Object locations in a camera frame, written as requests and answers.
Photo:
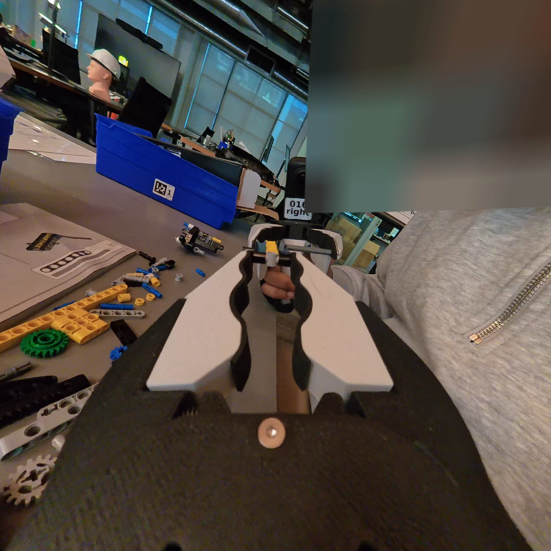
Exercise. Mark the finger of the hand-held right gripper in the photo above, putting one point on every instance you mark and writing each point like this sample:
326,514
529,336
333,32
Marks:
257,234
335,243

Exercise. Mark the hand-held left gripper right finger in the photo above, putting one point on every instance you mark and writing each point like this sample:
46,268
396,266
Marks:
344,340

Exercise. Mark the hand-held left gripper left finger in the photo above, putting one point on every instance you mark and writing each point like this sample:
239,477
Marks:
198,335

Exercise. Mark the black yellow lego assembly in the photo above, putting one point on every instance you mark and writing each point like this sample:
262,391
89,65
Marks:
272,247

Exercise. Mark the person's right forearm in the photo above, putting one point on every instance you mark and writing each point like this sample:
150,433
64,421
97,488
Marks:
357,288

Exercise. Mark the long black lego beam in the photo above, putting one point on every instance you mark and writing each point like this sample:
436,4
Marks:
124,333

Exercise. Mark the pile of small lego pins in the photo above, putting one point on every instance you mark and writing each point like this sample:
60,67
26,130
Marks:
146,277

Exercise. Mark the thin grey lego beam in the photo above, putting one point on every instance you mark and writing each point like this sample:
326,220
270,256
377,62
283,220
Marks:
122,313

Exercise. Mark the small blue lego gear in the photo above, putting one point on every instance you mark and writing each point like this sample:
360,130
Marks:
118,353

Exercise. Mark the yellow lego angled block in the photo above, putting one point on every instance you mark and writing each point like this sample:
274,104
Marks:
86,327

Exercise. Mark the green lego gear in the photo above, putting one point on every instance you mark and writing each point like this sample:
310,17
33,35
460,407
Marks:
44,343

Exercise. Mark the lego instruction booklet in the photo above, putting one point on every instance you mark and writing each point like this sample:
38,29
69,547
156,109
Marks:
56,254

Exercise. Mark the black curved lego panel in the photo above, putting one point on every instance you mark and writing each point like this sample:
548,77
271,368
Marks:
38,396

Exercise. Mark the long yellow lego beam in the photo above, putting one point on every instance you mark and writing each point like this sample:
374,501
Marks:
26,329

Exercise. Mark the long white lego beam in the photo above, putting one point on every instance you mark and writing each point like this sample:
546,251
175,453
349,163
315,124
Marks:
43,424

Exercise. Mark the dark grey lego axle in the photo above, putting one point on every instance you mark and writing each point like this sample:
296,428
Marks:
15,371

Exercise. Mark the white lego gear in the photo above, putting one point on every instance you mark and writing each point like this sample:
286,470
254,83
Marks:
28,480

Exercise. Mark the person's right hand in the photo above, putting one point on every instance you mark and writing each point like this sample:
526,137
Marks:
277,286

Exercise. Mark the blue plastic bin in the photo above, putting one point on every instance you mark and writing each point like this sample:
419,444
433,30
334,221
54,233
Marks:
172,189
6,129

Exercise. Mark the person's grey hoodie torso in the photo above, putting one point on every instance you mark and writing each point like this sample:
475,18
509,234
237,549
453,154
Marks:
452,344

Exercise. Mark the black office chair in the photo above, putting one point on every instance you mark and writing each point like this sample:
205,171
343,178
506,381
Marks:
144,107

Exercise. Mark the large black display screen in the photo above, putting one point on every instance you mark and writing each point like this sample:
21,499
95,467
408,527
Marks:
137,64

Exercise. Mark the black video bar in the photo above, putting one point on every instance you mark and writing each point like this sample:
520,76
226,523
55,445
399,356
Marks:
140,33

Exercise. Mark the mannequin head white hard hat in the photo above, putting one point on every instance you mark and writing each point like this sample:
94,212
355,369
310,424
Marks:
103,73

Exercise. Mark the printed white paper sheet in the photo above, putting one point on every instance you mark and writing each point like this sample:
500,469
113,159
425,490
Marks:
51,142

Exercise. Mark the black desktop monitor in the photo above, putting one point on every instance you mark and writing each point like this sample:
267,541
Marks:
64,60

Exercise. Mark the black lego frame assembly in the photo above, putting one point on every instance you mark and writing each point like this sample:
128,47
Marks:
199,241

